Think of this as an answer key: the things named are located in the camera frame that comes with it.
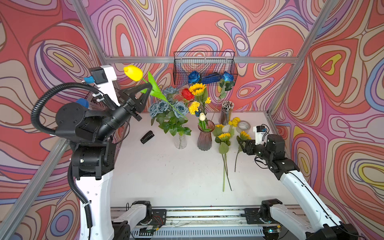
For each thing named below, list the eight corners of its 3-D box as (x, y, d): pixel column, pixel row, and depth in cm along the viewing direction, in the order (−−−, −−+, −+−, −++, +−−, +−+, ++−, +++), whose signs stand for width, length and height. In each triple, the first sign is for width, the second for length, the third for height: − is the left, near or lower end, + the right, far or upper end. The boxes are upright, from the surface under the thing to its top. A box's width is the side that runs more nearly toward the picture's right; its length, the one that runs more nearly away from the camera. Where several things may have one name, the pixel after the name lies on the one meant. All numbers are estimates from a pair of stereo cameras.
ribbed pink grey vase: (202, 153, 98) (204, 134, 82) (196, 145, 102) (196, 126, 86) (214, 146, 102) (218, 126, 85) (208, 139, 106) (210, 118, 89)
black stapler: (141, 142, 105) (139, 138, 102) (151, 133, 110) (150, 129, 107) (144, 144, 104) (142, 141, 101) (154, 135, 109) (153, 132, 106)
